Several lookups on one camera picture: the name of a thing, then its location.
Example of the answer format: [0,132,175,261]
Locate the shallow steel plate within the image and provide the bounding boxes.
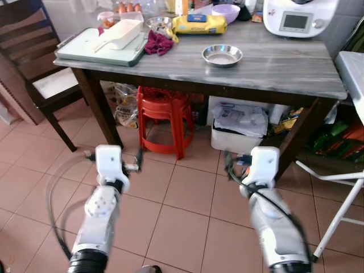
[202,44,244,68]

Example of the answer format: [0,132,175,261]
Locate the white plastic storage box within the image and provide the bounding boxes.
[210,101,270,155]

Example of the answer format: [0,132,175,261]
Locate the clear printed plastic bag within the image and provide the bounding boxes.
[110,83,140,129]

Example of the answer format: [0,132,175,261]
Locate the yellow printed packet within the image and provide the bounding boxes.
[270,105,302,134]

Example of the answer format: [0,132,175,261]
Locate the red plastic stool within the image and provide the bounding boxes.
[136,86,195,160]

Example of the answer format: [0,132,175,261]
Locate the green and orange bags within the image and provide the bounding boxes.
[307,119,364,163]

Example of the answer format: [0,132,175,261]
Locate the grey top wooden table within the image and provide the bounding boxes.
[54,14,349,180]

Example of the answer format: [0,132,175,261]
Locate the dark robot left foot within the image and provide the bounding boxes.
[136,264,163,273]

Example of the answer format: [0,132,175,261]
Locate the maroon cloth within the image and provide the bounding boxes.
[143,30,175,56]

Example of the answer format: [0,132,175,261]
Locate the pale green tray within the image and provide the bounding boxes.
[55,27,150,68]

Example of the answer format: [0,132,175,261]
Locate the yellow kitchen wipes pack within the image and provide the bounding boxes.
[172,14,228,35]

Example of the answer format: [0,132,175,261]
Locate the small steel bowl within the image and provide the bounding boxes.
[146,16,175,36]

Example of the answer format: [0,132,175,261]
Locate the white folding table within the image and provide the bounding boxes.
[296,51,364,263]

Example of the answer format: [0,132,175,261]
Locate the clear plastic food container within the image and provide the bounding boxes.
[118,11,144,24]

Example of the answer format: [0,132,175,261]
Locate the purple plastic bowl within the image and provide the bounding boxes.
[211,3,241,24]

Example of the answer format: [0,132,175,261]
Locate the black round container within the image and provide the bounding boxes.
[238,3,254,22]

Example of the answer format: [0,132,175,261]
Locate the orange squeeze bottle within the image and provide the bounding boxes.
[175,0,189,16]

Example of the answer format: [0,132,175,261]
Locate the white kitchen appliance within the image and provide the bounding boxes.
[262,0,340,39]

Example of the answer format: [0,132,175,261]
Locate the dark wooden chair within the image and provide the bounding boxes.
[0,0,87,153]

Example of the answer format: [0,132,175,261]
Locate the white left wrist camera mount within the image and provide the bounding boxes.
[94,144,123,184]

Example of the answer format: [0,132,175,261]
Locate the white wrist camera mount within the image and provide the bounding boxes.
[248,146,281,187]
[94,144,123,184]

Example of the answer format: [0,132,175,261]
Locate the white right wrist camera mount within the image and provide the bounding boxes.
[248,146,281,187]

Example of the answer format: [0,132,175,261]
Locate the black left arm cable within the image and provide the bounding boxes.
[45,151,96,259]

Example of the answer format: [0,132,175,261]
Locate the yellow handled scissors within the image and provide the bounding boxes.
[165,30,180,44]

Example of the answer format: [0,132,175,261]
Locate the white plastic handled container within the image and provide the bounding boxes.
[93,19,143,53]

